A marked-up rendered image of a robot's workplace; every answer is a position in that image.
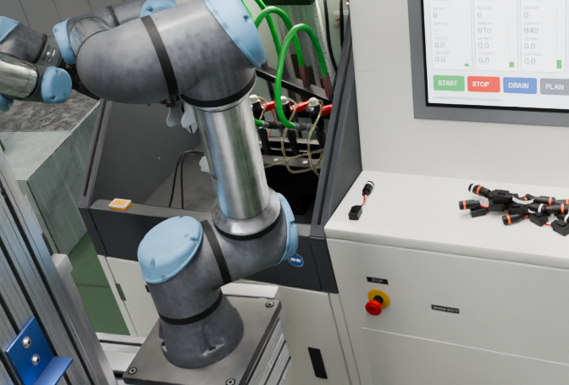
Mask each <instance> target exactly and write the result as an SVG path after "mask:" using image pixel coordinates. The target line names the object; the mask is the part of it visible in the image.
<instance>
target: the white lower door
mask: <svg viewBox="0 0 569 385"><path fill-rule="evenodd" d="M107 260H108V264H109V266H110V268H111V270H112V273H113V275H114V278H115V280H116V283H115V286H116V289H117V290H118V293H119V296H120V299H121V300H123V301H124V302H125V304H126V307H127V309H128V312H129V313H130V317H131V319H132V322H133V323H134V326H135V330H136V331H137V333H138V336H139V337H145V338H146V337H147V336H148V334H149V333H150V331H151V330H152V328H153V327H154V325H155V324H156V322H157V320H158V318H159V315H158V313H157V309H156V306H155V305H154V302H153V299H152V296H151V294H150V291H149V289H148V287H147V284H146V281H145V280H144V278H143V277H142V275H141V266H140V263H139V262H138V261H131V260H125V259H120V258H115V257H110V256H108V257H107ZM232 283H243V284H255V285H268V286H279V288H280V292H281V294H282V298H283V301H284V306H285V309H286V312H287V316H288V318H289V321H288V322H287V324H286V326H285V328H284V331H283V333H284V336H285V339H286V343H287V345H288V349H289V352H290V357H291V359H292V367H291V368H290V372H289V374H288V376H287V378H286V380H285V382H284V385H351V379H350V375H349V372H348V368H347V364H346V361H345V355H344V351H343V348H342V344H341V341H340V334H339V330H338V327H337V323H336V320H335V316H334V310H333V306H332V303H331V299H330V296H329V292H323V291H317V290H312V289H302V288H297V287H291V286H286V285H281V284H276V283H265V282H260V281H255V280H250V279H244V278H241V279H239V280H236V281H234V282H232Z"/></svg>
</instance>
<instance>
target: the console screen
mask: <svg viewBox="0 0 569 385"><path fill-rule="evenodd" d="M407 7H408V23H409V38H410V54H411V69H412V99H413V114H414V118H420V119H436V120H451V121H467V122H482V123H497V124H527V125H543V126H558V127H569V0H407Z"/></svg>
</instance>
